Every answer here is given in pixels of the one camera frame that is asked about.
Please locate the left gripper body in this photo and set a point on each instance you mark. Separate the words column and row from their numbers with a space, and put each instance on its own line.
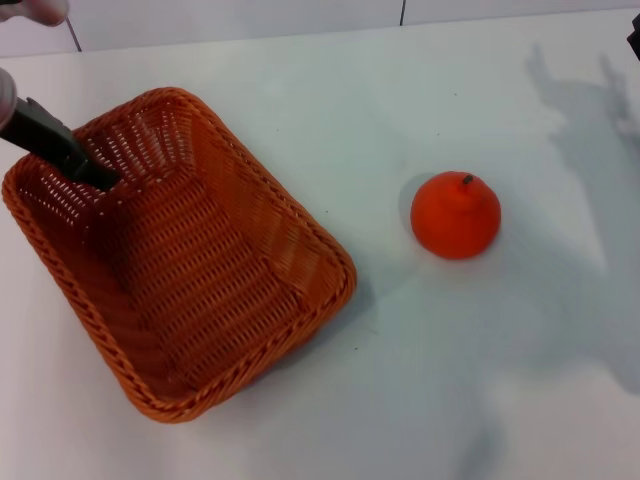
column 35, row 127

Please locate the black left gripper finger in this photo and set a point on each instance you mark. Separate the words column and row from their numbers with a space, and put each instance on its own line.
column 90, row 167

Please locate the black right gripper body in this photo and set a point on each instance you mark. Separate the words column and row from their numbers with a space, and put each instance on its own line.
column 635, row 37

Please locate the orange woven plastic basket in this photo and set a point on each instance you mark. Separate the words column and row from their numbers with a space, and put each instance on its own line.
column 210, row 280

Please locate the orange toy fruit with stem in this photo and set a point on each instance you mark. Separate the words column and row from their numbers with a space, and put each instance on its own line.
column 452, row 225

